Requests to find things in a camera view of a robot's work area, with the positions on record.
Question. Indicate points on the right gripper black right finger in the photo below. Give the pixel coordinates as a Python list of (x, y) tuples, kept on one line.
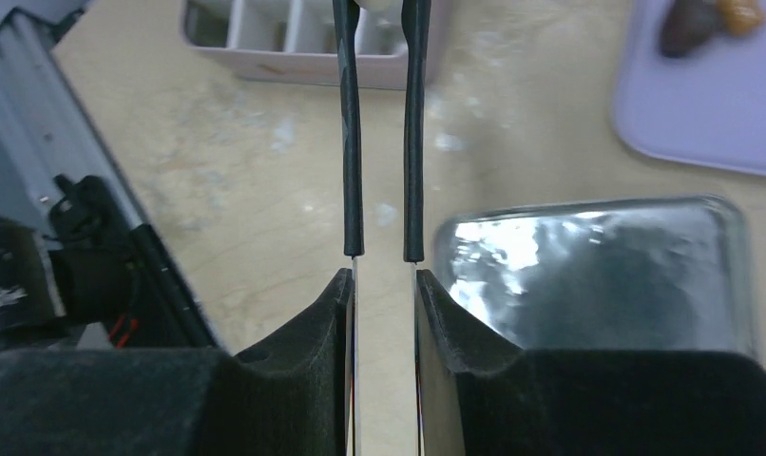
[(466, 375)]

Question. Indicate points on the silver square tin lid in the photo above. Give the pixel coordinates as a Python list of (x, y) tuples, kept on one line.
[(668, 273)]

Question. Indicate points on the caramel chocolate piece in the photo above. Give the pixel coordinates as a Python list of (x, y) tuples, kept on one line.
[(741, 17)]

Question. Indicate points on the lavender plastic tray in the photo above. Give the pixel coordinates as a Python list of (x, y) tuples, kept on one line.
[(707, 109)]

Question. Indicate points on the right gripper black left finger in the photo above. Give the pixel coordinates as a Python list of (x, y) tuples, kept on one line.
[(302, 379)]

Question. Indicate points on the aluminium frame rail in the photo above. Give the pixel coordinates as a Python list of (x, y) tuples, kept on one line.
[(76, 247)]

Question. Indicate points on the dark brown chocolate piece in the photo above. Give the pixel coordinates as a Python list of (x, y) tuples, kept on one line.
[(688, 25)]

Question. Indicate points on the pink divided chocolate tin box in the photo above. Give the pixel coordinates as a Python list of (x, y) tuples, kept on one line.
[(293, 41)]

